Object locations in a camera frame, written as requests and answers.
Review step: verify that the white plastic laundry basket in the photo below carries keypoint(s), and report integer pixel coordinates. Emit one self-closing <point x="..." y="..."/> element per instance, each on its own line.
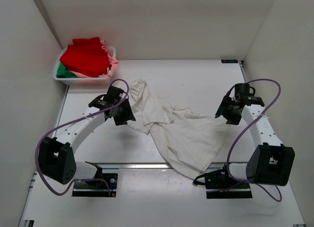
<point x="77" y="81"/>

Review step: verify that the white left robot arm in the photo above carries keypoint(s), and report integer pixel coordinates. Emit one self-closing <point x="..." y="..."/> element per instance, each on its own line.
<point x="56" y="155"/>

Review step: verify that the white t shirt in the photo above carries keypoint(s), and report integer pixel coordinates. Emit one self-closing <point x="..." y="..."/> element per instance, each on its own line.
<point x="186" y="140"/>

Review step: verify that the pink t shirt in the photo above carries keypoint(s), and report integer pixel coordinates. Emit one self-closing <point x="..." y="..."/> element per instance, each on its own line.
<point x="113" y="61"/>

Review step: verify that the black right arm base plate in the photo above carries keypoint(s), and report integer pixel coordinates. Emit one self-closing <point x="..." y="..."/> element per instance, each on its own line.
<point x="219" y="185"/>

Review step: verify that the aluminium table rail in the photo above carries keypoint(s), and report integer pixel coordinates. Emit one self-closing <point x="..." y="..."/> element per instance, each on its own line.
<point x="110" y="145"/>

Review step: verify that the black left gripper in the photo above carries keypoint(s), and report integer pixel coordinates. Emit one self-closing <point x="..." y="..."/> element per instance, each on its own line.
<point x="128" y="114"/>

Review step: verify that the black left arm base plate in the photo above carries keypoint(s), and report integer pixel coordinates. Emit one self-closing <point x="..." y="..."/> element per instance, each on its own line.
<point x="98" y="189"/>

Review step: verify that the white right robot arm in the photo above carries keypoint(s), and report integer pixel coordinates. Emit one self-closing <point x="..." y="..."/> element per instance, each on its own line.
<point x="271" y="161"/>

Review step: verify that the green t shirt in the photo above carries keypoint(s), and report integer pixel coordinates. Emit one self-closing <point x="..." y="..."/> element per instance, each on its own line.
<point x="63" y="72"/>

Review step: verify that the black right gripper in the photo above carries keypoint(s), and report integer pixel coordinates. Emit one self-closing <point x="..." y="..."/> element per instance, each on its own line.
<point x="230" y="120"/>

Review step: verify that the red t shirt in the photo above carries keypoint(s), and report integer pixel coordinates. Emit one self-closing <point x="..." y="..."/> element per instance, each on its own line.
<point x="86" y="56"/>

